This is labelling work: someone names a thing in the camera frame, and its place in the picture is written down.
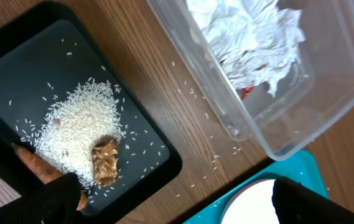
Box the teal plastic tray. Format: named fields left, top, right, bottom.
left=184, top=150, right=328, bottom=224

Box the brown granola bar piece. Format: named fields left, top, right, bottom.
left=91, top=136, right=119, bottom=187

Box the black tray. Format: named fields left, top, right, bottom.
left=0, top=2, right=182, bottom=223

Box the white rice pile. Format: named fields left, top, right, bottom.
left=8, top=37, right=167, bottom=205

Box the large white pink-rimmed plate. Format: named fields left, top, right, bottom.
left=220, top=179, right=279, bottom=224

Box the small red waste piece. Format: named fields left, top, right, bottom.
left=241, top=86, right=254, bottom=100

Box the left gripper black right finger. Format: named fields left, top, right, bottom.
left=272, top=177, right=354, bottom=224

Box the orange carrot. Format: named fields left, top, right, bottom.
left=11, top=142, right=88, bottom=212

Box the white tissue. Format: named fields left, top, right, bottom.
left=186, top=0, right=305, bottom=96

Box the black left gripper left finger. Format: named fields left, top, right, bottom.
left=0, top=173, right=81, bottom=224

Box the clear plastic waste bin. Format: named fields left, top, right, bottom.
left=148, top=0, right=354, bottom=161

